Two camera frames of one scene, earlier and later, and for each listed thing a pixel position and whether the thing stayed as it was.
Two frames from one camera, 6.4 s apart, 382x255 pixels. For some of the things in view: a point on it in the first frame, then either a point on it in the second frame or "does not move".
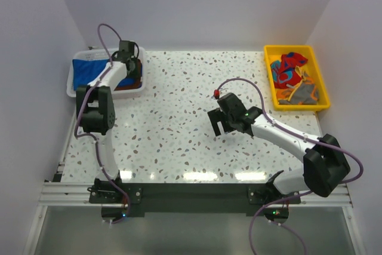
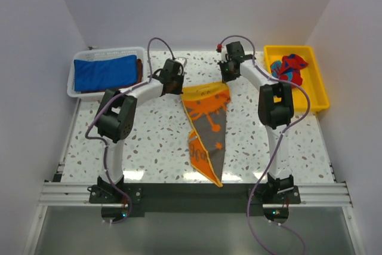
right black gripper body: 230,118 to 227,72
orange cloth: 283,94 to 208,103
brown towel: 138,83 does not move
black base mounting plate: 191,199 does not move
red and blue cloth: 283,72 does not move
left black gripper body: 133,74 to 178,82
